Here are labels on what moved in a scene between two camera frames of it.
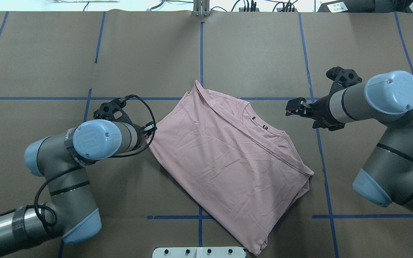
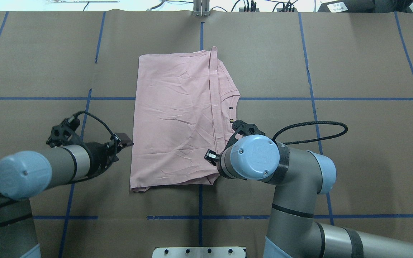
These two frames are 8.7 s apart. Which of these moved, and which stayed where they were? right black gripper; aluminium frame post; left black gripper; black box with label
Moved: left black gripper; right black gripper
Stayed: aluminium frame post; black box with label
